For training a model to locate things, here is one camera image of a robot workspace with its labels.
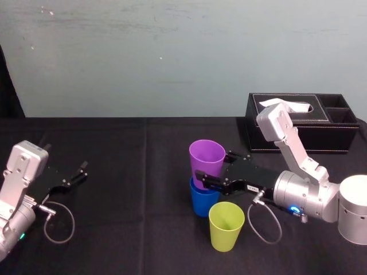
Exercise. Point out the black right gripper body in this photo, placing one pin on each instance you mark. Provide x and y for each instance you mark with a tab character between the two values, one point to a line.
252	177

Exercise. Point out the green plastic cup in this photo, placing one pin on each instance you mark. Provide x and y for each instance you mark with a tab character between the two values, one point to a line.
222	237

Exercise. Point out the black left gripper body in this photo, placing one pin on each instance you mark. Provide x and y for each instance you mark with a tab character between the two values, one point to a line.
54	180

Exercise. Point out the purple plastic cup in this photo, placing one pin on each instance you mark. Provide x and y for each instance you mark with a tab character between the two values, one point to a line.
205	166

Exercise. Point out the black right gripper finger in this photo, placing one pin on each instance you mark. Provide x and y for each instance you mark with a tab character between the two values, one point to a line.
213	183
238	159

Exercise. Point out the black table cloth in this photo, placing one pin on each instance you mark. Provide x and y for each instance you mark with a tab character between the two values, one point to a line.
129	200

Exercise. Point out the black fabric panel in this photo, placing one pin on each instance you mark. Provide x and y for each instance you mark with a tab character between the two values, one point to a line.
8	94

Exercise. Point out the black leather tissue box organizer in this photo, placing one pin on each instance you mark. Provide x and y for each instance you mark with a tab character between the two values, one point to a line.
321	134

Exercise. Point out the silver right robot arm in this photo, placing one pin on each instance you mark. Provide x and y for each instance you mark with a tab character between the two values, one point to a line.
301	189

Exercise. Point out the white tissue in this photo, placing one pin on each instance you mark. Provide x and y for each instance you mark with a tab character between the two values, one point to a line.
298	105

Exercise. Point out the blue plastic cup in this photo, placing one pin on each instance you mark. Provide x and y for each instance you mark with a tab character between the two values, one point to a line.
202	202

